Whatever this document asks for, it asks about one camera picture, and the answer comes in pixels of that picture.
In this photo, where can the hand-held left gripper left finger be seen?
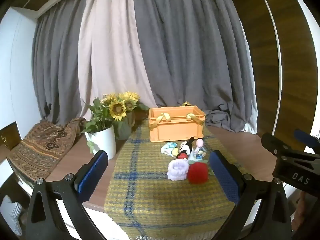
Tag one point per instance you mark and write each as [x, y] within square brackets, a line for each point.
[92, 178]

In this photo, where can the sunflower bouquet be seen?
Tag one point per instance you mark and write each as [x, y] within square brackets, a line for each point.
[118, 108]

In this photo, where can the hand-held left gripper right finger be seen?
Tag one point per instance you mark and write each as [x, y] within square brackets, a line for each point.
[225, 178]

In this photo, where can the brown patterned cloth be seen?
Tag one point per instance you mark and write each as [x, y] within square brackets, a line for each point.
[42, 147]

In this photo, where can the black mouse plush toy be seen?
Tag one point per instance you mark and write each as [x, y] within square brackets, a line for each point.
[185, 148]

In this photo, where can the green leafy plant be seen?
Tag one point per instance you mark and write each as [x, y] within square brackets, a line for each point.
[98, 120]

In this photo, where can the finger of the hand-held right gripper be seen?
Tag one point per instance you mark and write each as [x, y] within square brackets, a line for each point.
[308, 138]
[287, 146]

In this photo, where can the grey curtain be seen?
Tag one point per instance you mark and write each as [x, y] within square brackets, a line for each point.
[60, 55]
[190, 55]

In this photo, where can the orange plastic crate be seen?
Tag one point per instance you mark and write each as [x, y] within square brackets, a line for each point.
[175, 127]

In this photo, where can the pale pink curtain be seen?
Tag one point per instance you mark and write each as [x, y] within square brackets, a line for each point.
[112, 55]

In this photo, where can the red fluffy pompom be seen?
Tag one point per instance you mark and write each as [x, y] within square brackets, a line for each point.
[198, 173]

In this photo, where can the printed cartoon cloth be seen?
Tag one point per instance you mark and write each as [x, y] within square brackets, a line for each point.
[198, 153]

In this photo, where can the grey-green flower vase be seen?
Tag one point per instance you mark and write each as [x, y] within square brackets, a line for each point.
[123, 130]

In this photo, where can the pink egg toy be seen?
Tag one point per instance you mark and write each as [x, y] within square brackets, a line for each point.
[199, 142]

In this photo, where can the striped cushion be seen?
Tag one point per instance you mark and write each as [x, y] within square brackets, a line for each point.
[11, 211]

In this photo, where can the small illustrated card box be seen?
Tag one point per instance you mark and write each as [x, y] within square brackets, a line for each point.
[168, 148]

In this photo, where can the yellow plaid table runner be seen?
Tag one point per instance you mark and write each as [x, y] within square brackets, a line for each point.
[155, 200]

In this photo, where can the white plant pot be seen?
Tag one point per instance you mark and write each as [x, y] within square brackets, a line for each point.
[103, 142]

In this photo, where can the white sheer curtain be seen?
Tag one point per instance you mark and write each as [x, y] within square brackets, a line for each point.
[251, 92]

